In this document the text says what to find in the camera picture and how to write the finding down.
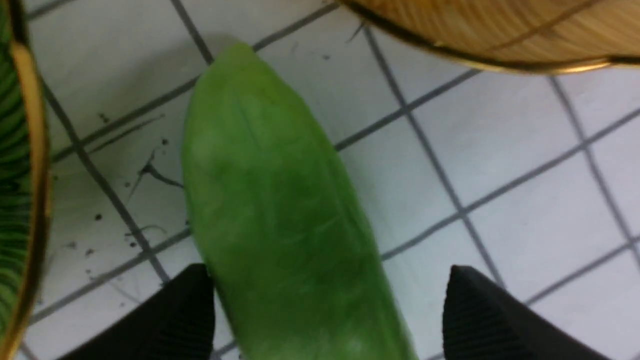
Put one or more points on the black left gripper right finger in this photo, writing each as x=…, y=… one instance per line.
x=482, y=321

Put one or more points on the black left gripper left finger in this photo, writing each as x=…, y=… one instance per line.
x=176, y=323

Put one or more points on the rounded green toy cucumber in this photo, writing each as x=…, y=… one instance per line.
x=279, y=225

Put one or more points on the white grid tablecloth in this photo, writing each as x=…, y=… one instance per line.
x=532, y=180

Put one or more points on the green transparent plastic plate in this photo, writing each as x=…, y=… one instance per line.
x=25, y=181

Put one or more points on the amber transparent plastic plate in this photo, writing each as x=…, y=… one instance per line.
x=532, y=37

